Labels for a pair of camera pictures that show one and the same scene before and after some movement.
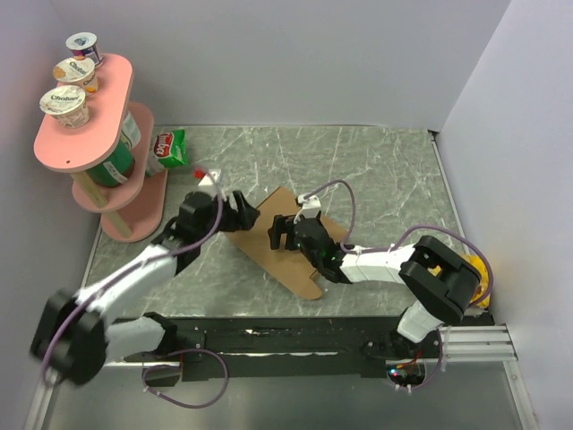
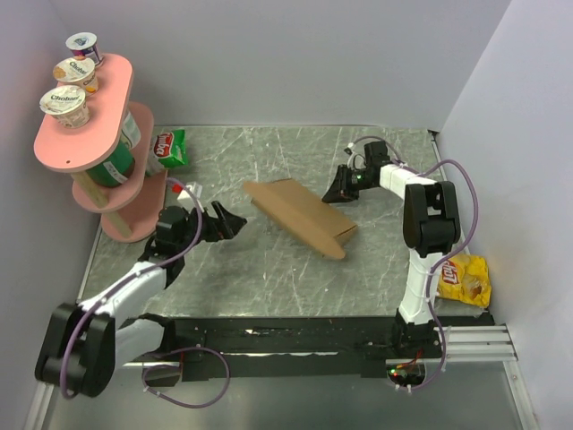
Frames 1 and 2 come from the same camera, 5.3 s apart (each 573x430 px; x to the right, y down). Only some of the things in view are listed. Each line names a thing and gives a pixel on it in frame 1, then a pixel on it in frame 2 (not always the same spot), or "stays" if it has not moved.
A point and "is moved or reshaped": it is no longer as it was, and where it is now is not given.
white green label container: (131, 132) stays
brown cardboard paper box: (290, 264) is moved or reshaped
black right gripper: (283, 225) -> (340, 191)
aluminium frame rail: (481, 344) stays
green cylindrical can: (116, 170) stays
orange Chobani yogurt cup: (79, 71) stays
